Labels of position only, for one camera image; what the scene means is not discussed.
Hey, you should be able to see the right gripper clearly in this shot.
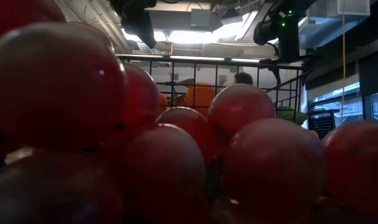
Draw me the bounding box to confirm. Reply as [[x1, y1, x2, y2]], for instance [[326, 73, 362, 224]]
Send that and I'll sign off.
[[253, 14, 301, 62]]

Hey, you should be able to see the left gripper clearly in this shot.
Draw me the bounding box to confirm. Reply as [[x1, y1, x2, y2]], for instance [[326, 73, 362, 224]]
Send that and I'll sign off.
[[109, 0, 158, 50]]

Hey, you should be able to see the black wire basket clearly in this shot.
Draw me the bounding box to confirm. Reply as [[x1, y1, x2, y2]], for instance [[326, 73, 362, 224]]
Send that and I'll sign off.
[[115, 53, 313, 125]]

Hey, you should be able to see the oranges cluster with leaves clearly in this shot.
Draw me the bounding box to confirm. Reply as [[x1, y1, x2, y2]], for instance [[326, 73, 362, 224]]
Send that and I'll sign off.
[[168, 77, 217, 118], [159, 92, 170, 115]]

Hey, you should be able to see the bright ceiling light panel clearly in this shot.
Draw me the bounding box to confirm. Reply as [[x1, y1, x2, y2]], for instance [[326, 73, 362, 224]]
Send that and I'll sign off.
[[121, 27, 255, 44]]

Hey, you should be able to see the person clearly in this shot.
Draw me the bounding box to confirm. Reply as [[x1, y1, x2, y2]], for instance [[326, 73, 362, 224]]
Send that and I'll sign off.
[[233, 72, 254, 86]]

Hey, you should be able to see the grey ceiling unit box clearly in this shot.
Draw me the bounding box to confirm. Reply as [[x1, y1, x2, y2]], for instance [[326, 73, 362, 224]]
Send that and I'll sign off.
[[190, 8, 212, 29]]

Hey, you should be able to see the purple-red grapes bunch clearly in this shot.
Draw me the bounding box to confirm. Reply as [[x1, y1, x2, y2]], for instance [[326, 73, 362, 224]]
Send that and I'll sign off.
[[0, 0, 378, 224]]

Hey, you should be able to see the large rectangular silver duct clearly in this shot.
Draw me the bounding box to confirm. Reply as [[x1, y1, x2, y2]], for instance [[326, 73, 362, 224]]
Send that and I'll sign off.
[[299, 0, 372, 50]]

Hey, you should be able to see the yellow hanging cable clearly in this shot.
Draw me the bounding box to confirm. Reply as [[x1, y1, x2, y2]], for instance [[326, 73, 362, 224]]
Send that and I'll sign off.
[[340, 0, 347, 118]]

